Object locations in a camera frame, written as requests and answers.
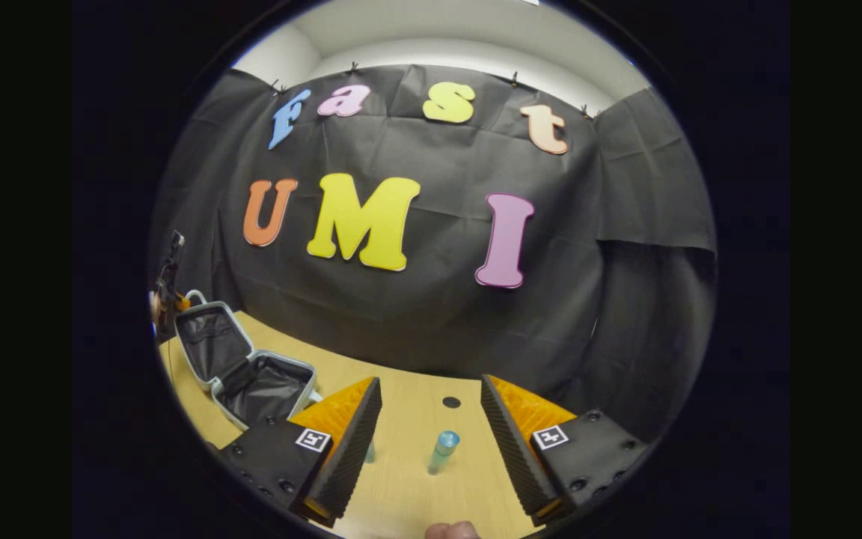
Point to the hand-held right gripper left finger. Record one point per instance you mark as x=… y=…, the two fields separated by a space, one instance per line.
x=349 y=457

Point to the black table grommet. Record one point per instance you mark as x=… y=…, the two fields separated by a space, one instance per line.
x=451 y=402

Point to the white and blue cream tube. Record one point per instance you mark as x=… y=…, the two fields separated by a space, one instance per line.
x=370 y=452

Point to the black backdrop cloth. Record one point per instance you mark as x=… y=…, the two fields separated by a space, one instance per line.
x=416 y=314

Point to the small pale grey suitcase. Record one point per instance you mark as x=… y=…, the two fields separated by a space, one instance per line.
x=259 y=385

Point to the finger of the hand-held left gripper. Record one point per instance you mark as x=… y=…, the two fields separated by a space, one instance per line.
x=183 y=303

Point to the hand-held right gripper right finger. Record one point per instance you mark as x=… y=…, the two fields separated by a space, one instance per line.
x=521 y=464

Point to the blue skin care bottle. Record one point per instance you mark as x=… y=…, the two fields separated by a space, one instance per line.
x=443 y=453

